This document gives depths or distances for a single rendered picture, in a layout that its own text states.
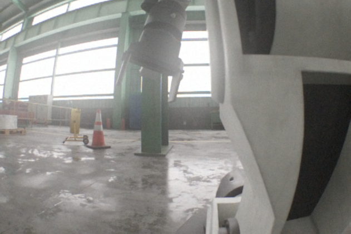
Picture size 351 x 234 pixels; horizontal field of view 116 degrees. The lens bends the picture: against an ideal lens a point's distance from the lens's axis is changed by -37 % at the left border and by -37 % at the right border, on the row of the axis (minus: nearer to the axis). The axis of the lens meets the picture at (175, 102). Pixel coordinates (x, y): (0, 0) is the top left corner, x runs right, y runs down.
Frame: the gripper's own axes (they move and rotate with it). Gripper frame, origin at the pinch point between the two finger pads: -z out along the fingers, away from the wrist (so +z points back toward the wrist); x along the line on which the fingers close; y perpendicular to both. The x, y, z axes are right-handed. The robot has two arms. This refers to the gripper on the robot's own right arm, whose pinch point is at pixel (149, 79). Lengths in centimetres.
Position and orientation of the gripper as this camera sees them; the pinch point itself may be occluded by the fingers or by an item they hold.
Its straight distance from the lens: 33.6
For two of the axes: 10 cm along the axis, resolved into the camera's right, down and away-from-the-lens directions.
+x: -8.8, -2.8, -3.9
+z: 1.9, -9.5, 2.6
